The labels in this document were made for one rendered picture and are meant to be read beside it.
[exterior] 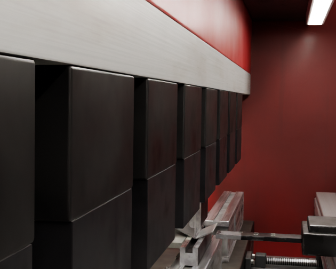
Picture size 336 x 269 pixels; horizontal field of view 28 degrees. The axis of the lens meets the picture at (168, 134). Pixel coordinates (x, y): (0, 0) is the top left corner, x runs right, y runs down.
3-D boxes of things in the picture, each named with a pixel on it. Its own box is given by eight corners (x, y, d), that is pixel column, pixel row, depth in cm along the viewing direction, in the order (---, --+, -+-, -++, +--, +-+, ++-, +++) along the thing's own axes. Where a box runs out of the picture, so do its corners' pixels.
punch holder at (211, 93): (165, 187, 112) (166, 88, 111) (215, 189, 110) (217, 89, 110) (146, 200, 97) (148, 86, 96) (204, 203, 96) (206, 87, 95)
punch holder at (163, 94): (98, 234, 73) (100, 81, 72) (175, 238, 71) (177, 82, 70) (49, 268, 58) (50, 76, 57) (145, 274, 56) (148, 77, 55)
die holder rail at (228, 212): (223, 222, 201) (223, 190, 201) (243, 223, 200) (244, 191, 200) (202, 261, 152) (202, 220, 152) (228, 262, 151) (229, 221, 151)
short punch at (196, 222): (197, 228, 126) (197, 177, 126) (207, 228, 126) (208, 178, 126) (189, 238, 117) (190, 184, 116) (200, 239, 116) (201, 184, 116)
